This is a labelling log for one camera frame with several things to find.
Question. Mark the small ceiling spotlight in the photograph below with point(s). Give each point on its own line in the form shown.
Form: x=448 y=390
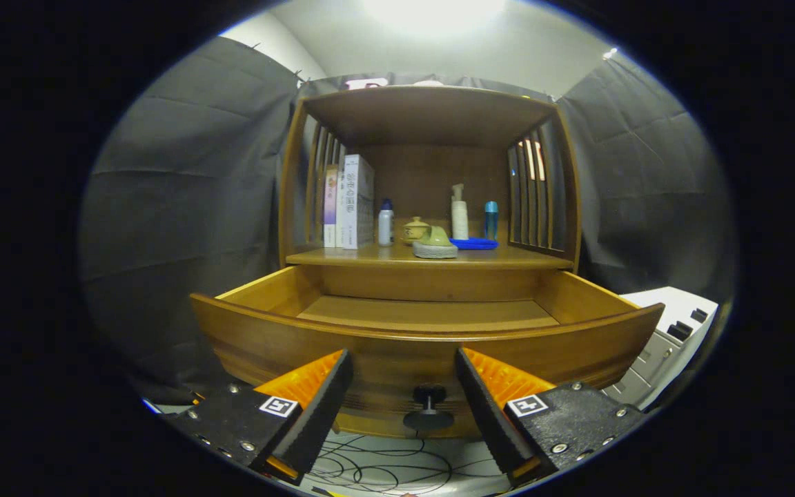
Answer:
x=609 y=52

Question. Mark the blue cylinder bottle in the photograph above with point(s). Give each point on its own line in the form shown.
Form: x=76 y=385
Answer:
x=491 y=221

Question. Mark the brown wooden cabinet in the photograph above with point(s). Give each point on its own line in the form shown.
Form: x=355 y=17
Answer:
x=425 y=110

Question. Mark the white drawer unit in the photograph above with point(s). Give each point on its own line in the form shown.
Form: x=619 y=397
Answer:
x=666 y=310

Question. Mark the thick white book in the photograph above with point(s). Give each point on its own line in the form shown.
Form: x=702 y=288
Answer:
x=356 y=200

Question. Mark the thin purple book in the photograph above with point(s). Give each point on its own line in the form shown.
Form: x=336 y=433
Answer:
x=330 y=207

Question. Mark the yellow lidded tea cup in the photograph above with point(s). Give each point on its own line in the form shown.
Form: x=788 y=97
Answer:
x=414 y=229

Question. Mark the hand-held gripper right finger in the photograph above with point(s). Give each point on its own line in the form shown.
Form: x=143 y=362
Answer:
x=488 y=414

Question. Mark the blue folded cloth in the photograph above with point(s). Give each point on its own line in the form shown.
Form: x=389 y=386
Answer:
x=477 y=244

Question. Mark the white pump bottle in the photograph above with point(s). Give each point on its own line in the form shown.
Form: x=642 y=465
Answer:
x=460 y=221

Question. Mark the white bottle blue cap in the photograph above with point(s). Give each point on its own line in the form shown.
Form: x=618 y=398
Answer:
x=385 y=228

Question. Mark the brown wooden countertop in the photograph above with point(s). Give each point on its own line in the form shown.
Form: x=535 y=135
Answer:
x=370 y=255

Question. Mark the black drawer knob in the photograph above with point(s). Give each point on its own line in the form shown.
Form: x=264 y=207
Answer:
x=428 y=419

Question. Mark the brown wooden drawer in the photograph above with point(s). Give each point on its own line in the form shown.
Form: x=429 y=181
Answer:
x=397 y=359

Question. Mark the large ceiling lamp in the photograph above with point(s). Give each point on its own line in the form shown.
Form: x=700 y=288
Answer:
x=432 y=10

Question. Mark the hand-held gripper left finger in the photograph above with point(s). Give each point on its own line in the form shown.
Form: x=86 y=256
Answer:
x=324 y=407

